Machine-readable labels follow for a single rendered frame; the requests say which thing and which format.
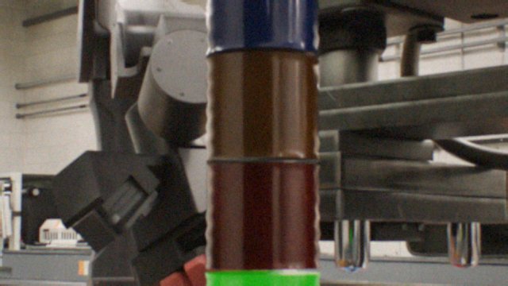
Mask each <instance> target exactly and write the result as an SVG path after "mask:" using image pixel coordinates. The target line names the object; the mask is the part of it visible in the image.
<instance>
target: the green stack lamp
mask: <svg viewBox="0 0 508 286"><path fill-rule="evenodd" d="M205 275H206V281H207V282H206V286H320V284H319V279H320V275H321V273H320V272H288V271H238V272H206V273H205Z"/></svg>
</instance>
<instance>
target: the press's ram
mask: <svg viewBox="0 0 508 286"><path fill-rule="evenodd" d="M317 33H318V36H319V43H318V47H317V49H318V53H319V56H320V57H319V60H320V62H319V65H318V73H319V77H320V79H319V83H318V86H319V88H318V90H319V92H320V95H319V99H318V105H319V109H320V113H319V116H318V121H319V126H320V130H319V134H318V138H319V141H320V147H319V151H318V155H319V158H320V162H317V163H312V164H318V165H320V169H319V173H318V176H319V180H320V187H319V190H318V192H319V195H320V200H321V201H320V204H319V208H318V209H319V212H320V216H321V217H320V222H319V229H320V232H321V235H320V238H319V241H321V242H334V258H335V261H336V264H337V267H338V268H339V269H340V270H342V271H344V272H350V273H355V272H362V271H363V270H365V269H366V268H367V267H368V265H369V261H370V242H423V241H424V240H425V224H447V223H448V258H449V260H450V261H451V263H452V264H453V265H455V266H456V267H459V268H464V269H465V268H471V267H473V266H475V265H477V264H478V263H479V258H480V234H479V224H480V223H507V202H506V172H503V171H498V170H494V169H492V167H488V166H480V165H472V164H456V163H448V162H440V161H433V143H432V142H431V141H427V140H436V139H449V138H460V137H482V136H494V135H504V134H508V64H500V65H493V67H485V68H473V69H466V70H459V71H447V72H440V73H433V74H426V75H413V76H407V77H400V78H393V79H387V80H380V81H379V58H380V57H381V56H383V54H384V52H385V50H386V49H387V28H386V26H384V25H377V24H371V25H369V26H368V27H354V26H350V25H349V21H345V22H338V23H332V24H324V25H319V26H318V31H317Z"/></svg>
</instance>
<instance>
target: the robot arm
mask: <svg viewBox="0 0 508 286"><path fill-rule="evenodd" d="M207 17H208V14H207V13H206V12H205V11H204V10H203V9H202V8H201V6H200V5H188V4H186V3H184V2H181V1H179V0H79V18H78V27H77V36H76V54H75V72H76V79H77V83H81V84H87V94H89V108H90V112H91V115H92V118H93V123H94V127H95V133H96V140H97V151H93V150H87V151H85V152H84V153H83V154H81V155H80V156H79V157H77V158H76V159H75V160H73V161H72V162H71V163H70V164H68V165H67V166H66V167H64V168H63V169H62V171H60V172H59V173H58V174H55V175H54V176H53V177H52V178H51V179H50V182H51V185H52V190H53V195H54V198H55V201H56V206H57V210H59V213H60V219H61V222H62V224H63V226H64V227H65V228H66V229H67V230H68V229H69V228H72V229H73V230H74V231H75V232H76V233H77V234H79V235H80V236H81V238H82V239H83V240H84V241H85V242H86V243H87V244H88V245H89V246H90V247H91V248H92V254H91V257H90V262H89V264H88V282H87V286H206V282H207V281H206V275H205V273H206V272H238V271H267V270H224V269H205V266H206V260H207V258H206V252H205V250H206V243H207V240H206V235H205V232H206V227H207V224H206V217H205V216H206V156H207V151H206V139H207V133H206V123H207V116H206V107H207V100H206V90H207V87H208V86H207V82H206V73H207V70H208V69H207V66H206V60H207V58H206V54H207V49H208V47H207V43H206V37H207V33H208V31H207V27H206V20H207ZM93 20H96V22H93Z"/></svg>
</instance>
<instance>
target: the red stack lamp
mask: <svg viewBox="0 0 508 286"><path fill-rule="evenodd" d="M319 169H320V165H318V164H305V163H291V162H237V163H221V164H208V165H206V171H207V177H206V189H207V193H206V206H207V210H206V216H205V217H206V224H207V227H206V232H205V235H206V240H207V243H206V250H205V252H206V258H207V260H206V266H205V269H224V270H303V269H320V268H321V266H320V262H319V257H320V253H321V249H320V246H319V238H320V235H321V232H320V229H319V222H320V217H321V216H320V212H319V209H318V208H319V204H320V201H321V200H320V195H319V192H318V190H319V187H320V180H319V176H318V173H319Z"/></svg>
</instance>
